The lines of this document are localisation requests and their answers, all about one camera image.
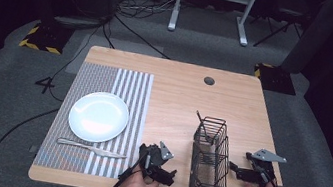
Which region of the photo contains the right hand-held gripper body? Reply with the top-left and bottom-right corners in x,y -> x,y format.
240,146 -> 289,187

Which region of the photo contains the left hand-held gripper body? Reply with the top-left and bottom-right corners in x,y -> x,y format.
135,137 -> 178,180

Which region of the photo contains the black wire cutlery basket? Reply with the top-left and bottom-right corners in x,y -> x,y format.
185,114 -> 238,187

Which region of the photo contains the dark-handled utensil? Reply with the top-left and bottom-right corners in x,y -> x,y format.
191,109 -> 217,143

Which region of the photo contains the silver table knife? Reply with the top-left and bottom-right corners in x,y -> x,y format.
55,136 -> 129,161

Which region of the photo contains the white round plate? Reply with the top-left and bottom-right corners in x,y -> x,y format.
64,87 -> 133,149

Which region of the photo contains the black yellow striped base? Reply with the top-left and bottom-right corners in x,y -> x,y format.
18,17 -> 76,58
250,61 -> 301,97

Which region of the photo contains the grey striped placemat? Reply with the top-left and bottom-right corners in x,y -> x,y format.
32,56 -> 156,183

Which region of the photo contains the black tripod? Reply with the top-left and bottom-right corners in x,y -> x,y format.
252,5 -> 307,56

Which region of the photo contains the grey curtain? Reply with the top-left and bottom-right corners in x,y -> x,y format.
279,0 -> 333,80

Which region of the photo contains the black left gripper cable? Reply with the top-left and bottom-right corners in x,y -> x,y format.
89,142 -> 151,187

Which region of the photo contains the thin black floor cable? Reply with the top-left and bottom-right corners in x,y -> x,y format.
41,4 -> 115,109

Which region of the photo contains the long black floor cable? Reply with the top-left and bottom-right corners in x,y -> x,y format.
0,98 -> 61,187

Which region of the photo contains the bundle of floor cables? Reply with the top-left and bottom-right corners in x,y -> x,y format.
114,0 -> 187,28

